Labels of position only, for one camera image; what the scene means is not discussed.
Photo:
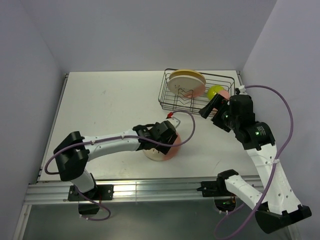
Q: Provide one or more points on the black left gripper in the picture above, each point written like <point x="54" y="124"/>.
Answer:
<point x="169" y="141"/>

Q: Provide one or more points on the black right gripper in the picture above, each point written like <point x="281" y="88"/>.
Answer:
<point x="218" y="102"/>

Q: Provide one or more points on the green ceramic bowl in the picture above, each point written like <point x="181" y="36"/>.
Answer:
<point x="213" y="90"/>

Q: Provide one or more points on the pink cup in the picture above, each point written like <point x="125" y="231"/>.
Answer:
<point x="225" y="94"/>

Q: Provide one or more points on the pink cream plate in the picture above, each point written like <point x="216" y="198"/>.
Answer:
<point x="186" y="86"/>
<point x="156" y="155"/>

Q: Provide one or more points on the yellow cream plate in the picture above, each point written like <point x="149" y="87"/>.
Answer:
<point x="187" y="72"/>

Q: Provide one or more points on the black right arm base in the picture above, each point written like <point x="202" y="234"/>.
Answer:
<point x="210" y="189"/>

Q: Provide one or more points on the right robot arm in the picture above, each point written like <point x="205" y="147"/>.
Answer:
<point x="278" y="207"/>

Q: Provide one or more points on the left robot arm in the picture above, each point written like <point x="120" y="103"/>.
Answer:
<point x="75" y="151"/>

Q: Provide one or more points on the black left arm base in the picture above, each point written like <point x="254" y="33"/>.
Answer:
<point x="102" y="192"/>

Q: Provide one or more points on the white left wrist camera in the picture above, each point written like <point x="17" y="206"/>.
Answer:
<point x="174" y="121"/>

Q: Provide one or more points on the wire dish rack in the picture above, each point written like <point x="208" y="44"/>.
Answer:
<point x="228" y="79"/>

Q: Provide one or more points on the aluminium table rail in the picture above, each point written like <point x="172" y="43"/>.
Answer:
<point x="143" y="190"/>

